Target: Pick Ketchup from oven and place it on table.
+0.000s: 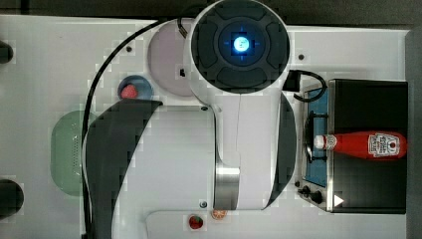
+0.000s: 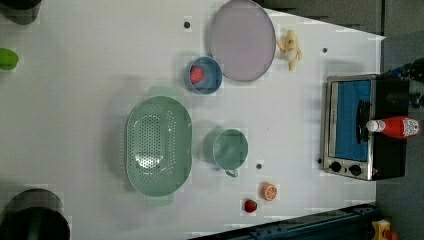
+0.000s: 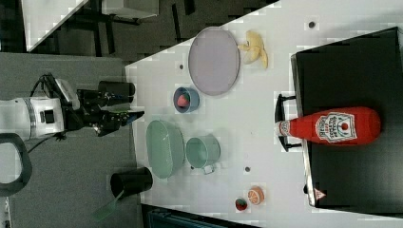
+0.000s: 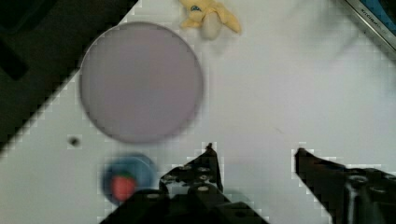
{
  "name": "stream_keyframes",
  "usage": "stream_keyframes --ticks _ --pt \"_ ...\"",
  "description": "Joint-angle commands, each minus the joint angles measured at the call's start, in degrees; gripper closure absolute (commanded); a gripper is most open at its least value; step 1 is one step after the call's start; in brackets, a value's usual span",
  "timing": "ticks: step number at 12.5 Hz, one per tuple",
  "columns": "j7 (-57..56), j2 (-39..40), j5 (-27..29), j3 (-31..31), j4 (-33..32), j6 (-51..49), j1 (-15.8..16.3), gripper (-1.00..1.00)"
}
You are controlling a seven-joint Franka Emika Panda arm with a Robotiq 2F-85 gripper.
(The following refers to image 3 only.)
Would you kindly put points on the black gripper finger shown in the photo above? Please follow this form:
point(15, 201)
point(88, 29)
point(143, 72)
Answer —
point(117, 99)
point(129, 117)

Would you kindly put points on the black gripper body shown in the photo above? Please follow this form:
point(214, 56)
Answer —
point(91, 113)

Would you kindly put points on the red ketchup bottle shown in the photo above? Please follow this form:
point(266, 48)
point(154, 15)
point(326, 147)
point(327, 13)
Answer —
point(339, 126)

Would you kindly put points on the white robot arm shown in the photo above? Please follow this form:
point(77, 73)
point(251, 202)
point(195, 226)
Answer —
point(60, 110)

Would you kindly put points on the black toaster oven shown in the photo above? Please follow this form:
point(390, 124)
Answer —
point(361, 71)

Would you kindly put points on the green oval colander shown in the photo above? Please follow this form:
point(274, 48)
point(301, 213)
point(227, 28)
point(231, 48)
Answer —
point(165, 149)

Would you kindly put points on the red strawberry in bowl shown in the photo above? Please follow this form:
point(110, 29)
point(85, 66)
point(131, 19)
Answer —
point(183, 101)

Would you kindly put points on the small blue bowl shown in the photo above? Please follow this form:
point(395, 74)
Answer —
point(194, 99)

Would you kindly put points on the green mug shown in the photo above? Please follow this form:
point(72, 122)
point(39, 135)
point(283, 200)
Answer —
point(203, 152)

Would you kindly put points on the large lilac plate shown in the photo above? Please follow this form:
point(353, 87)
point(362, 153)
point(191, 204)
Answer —
point(214, 61)

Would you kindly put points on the red strawberry toy on table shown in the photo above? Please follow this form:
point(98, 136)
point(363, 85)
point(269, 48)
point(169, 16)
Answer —
point(240, 204)

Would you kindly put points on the yellow banana toy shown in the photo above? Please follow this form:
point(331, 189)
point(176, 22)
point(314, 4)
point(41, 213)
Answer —
point(254, 49)

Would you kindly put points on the orange slice toy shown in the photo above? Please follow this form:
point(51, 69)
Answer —
point(255, 195)

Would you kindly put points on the black cylinder post upper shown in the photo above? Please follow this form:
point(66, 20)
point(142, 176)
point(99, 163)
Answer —
point(119, 88)

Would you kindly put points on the blue metal frame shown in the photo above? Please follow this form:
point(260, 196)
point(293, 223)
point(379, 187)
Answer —
point(158, 217)

